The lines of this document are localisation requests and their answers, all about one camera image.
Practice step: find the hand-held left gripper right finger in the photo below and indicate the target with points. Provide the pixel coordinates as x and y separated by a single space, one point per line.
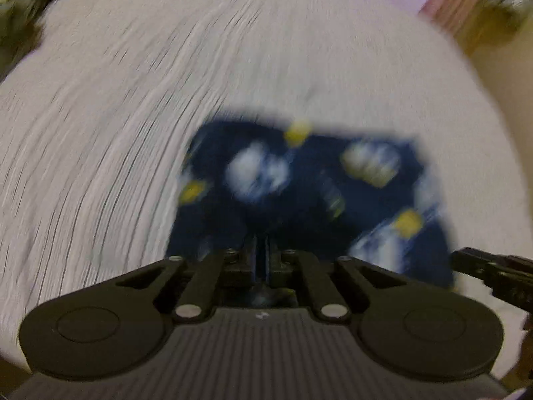
268 262

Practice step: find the grey garment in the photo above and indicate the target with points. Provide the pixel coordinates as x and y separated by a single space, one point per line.
16 33

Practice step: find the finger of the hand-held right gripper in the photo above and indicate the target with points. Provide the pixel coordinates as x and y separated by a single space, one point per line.
479 264

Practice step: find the bed with grey ribbed bedspread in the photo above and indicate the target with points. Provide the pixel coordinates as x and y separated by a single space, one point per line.
125 112

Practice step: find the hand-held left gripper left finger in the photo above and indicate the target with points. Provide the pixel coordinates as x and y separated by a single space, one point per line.
252 262

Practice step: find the navy cartoon print fleece pants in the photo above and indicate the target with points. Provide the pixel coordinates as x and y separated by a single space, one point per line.
291 175

